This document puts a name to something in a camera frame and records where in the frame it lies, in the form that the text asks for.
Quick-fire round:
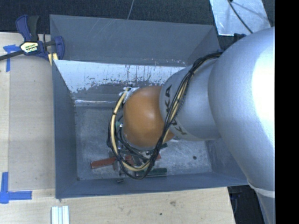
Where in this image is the dark green flat block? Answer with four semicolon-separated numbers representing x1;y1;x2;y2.
135;167;168;178

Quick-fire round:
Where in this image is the red-brown flat block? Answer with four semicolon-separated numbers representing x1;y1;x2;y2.
90;153;162;170

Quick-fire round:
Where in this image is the grey metal bin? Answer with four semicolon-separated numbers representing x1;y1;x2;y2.
49;14;249;199

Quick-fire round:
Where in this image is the pale wood board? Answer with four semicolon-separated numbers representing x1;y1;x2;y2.
8;56;57;191

